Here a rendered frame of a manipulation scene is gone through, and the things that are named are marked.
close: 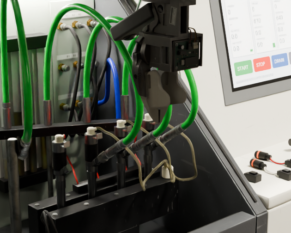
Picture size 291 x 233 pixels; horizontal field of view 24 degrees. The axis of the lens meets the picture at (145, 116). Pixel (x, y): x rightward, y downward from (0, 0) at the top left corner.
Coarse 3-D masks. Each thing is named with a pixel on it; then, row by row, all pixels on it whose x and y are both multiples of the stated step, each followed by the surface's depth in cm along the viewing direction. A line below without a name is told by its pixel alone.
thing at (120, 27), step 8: (144, 8) 105; (128, 16) 109; (136, 16) 107; (144, 16) 106; (152, 16) 104; (120, 24) 110; (128, 24) 109; (136, 24) 107; (144, 24) 107; (112, 32) 112; (120, 32) 111; (128, 32) 110; (136, 32) 112; (128, 40) 113
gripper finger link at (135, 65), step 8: (136, 56) 105; (136, 64) 106; (144, 64) 106; (136, 72) 106; (144, 72) 106; (136, 80) 106; (144, 80) 107; (136, 88) 108; (144, 88) 107; (144, 96) 108
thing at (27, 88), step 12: (0, 0) 134; (12, 0) 117; (0, 12) 137; (0, 24) 139; (0, 36) 141; (24, 36) 112; (0, 48) 143; (24, 48) 111; (24, 60) 110; (24, 72) 110; (24, 84) 110; (24, 96) 110; (24, 108) 111; (24, 120) 112; (24, 132) 114
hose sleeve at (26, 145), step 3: (21, 138) 117; (21, 141) 117; (30, 141) 117; (21, 144) 118; (24, 144) 117; (27, 144) 117; (21, 147) 120; (24, 147) 119; (27, 147) 119; (21, 150) 121; (24, 150) 120; (27, 150) 121; (21, 153) 122; (24, 153) 122; (27, 153) 124; (21, 156) 124; (24, 156) 124
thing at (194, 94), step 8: (128, 48) 149; (128, 72) 152; (192, 80) 137; (192, 88) 137; (128, 96) 154; (192, 96) 137; (128, 104) 155; (192, 104) 137; (128, 112) 155; (192, 112) 138; (192, 120) 139; (176, 128) 142; (184, 128) 141; (160, 136) 147; (168, 136) 145
